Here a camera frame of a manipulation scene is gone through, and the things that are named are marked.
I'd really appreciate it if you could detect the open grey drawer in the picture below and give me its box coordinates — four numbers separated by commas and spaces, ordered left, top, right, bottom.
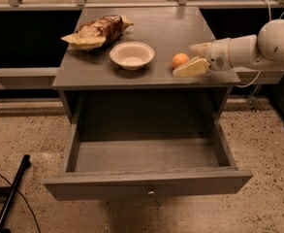
44, 119, 253, 200

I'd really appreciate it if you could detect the black stand leg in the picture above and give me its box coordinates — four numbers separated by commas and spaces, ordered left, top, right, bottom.
0, 154, 31, 233

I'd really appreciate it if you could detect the orange fruit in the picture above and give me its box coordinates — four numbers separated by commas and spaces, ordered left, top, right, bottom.
172, 53, 189, 69

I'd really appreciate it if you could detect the metal railing frame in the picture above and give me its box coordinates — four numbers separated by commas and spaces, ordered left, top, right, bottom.
0, 0, 284, 118

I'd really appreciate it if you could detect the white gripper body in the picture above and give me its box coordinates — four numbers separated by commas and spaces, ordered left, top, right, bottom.
205, 38, 231, 71

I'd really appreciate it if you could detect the brown snack bag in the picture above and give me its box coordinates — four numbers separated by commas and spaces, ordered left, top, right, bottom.
61, 15, 133, 50

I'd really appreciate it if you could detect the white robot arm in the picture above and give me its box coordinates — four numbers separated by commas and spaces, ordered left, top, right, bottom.
173, 19, 284, 78

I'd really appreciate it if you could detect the thin black cable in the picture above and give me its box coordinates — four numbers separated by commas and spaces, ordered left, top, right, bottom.
0, 159, 42, 233

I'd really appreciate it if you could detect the white paper bowl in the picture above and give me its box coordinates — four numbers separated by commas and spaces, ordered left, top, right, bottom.
110, 42, 154, 71

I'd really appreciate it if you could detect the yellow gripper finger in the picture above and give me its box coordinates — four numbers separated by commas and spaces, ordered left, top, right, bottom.
189, 43, 210, 58
173, 56, 210, 78

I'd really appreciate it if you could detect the grey cabinet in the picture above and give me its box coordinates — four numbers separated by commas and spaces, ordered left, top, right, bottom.
53, 7, 239, 117

